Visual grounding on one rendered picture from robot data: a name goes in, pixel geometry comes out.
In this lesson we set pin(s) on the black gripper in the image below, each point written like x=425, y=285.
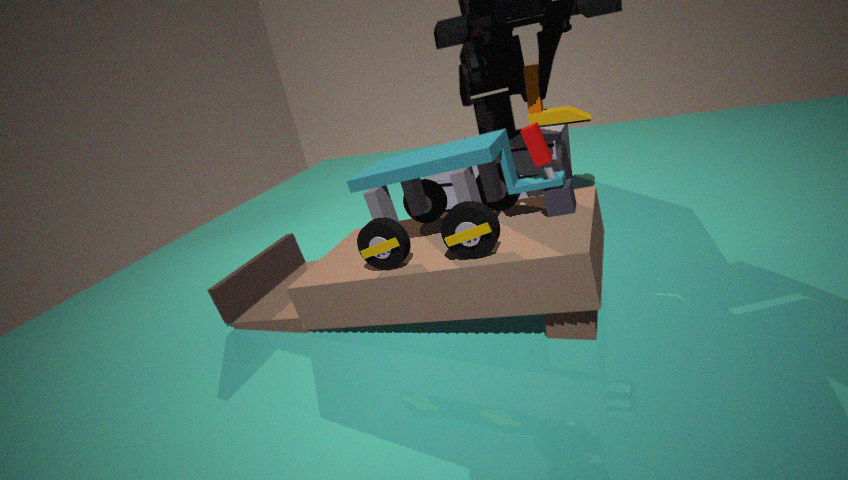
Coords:
x=555, y=20

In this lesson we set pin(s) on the red-headed grey pin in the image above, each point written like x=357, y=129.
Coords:
x=538, y=149

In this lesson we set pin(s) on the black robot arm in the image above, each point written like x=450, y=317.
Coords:
x=482, y=70

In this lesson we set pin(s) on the brown wooden ramp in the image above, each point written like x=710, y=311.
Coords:
x=547, y=260

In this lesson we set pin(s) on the small wheeled trolley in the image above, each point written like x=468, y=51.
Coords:
x=470, y=229

